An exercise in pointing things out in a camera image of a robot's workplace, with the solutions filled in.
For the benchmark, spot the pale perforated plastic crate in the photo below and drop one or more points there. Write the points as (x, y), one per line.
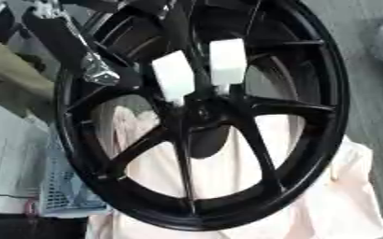
(64, 193)

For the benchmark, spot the black spoked wheel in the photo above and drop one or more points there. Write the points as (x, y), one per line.
(303, 109)

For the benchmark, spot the black round object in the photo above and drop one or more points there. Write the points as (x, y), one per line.
(211, 146)

